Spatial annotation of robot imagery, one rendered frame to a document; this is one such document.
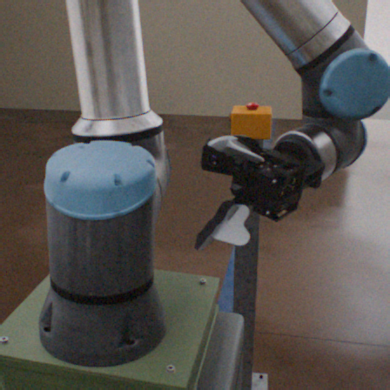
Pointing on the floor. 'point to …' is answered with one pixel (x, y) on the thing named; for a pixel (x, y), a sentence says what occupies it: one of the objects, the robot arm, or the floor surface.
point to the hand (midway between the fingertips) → (196, 198)
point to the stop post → (243, 273)
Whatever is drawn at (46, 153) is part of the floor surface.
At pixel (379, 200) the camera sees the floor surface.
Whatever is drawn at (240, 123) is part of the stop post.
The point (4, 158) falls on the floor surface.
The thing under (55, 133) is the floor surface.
